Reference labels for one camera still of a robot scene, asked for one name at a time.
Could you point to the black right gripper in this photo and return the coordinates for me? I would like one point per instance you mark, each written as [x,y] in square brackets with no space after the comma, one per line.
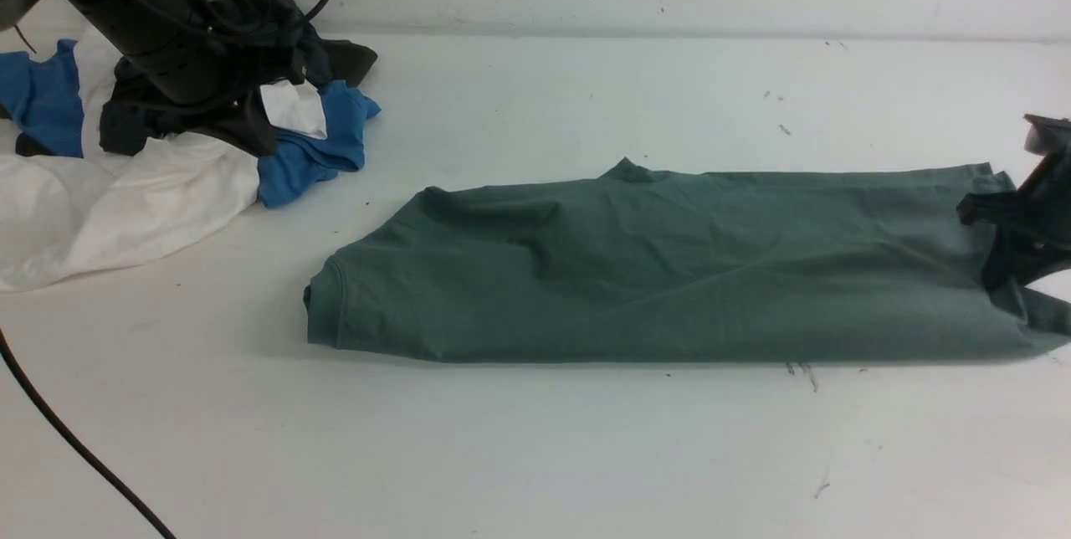
[1032,222]

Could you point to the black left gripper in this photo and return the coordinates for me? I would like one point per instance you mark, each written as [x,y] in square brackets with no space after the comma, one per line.
[189,56]

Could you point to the green long-sleeve top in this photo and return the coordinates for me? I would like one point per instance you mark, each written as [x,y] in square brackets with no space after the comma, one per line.
[640,266]

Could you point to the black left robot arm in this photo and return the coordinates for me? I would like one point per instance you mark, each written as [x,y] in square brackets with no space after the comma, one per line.
[132,92]

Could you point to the dark grey shirt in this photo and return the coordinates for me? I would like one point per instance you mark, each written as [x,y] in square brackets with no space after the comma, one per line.
[124,128]

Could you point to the blue shirt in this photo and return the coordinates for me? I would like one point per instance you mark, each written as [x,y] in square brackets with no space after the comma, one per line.
[326,146]

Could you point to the white shirt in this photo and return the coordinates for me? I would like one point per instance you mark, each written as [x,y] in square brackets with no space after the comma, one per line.
[85,210]

